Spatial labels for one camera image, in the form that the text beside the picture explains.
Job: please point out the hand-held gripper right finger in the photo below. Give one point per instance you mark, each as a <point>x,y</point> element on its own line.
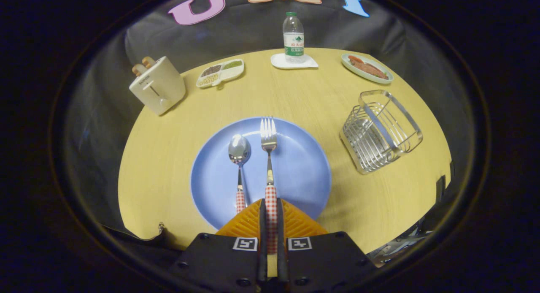
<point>329,263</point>

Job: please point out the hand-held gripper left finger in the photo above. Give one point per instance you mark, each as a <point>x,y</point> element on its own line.
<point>219,263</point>

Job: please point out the small metal clip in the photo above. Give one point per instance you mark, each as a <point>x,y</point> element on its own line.
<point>160,228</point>

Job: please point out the blue plate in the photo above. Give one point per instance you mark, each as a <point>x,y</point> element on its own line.
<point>303,166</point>

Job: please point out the black table clamp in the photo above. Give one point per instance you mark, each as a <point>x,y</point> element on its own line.
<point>441,187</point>

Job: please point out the cream toaster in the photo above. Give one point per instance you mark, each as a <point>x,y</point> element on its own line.
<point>162,88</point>

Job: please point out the white divided snack dish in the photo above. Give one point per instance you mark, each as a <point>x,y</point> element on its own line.
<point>230,72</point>

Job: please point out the pale green plate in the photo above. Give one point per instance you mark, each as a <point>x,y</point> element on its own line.
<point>367,74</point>

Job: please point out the red sausage food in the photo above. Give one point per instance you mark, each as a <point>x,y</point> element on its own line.
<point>369,68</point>

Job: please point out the white square coaster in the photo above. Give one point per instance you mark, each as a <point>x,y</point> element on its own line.
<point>280,62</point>

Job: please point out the brown toast slice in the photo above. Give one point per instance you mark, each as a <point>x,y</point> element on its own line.
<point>137,70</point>
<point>148,61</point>

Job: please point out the clear water bottle green label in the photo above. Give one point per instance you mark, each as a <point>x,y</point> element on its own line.
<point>293,35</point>

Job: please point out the grey metal frame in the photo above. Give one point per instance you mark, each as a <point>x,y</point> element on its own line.
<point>400,244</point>

